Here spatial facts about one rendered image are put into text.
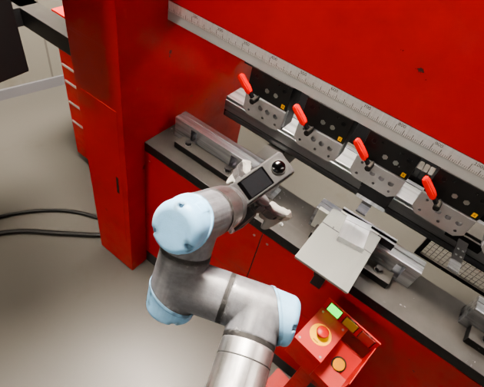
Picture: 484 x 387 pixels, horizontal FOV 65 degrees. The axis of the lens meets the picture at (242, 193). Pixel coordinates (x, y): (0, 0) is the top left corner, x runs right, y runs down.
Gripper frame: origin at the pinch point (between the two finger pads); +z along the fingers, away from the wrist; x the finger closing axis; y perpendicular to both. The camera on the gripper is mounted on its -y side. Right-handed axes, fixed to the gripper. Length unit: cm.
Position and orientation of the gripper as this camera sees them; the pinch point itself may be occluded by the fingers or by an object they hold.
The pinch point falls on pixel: (271, 186)
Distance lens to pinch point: 80.3
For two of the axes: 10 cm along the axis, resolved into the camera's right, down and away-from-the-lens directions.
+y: -6.9, 6.2, 3.8
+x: 6.1, 7.8, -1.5
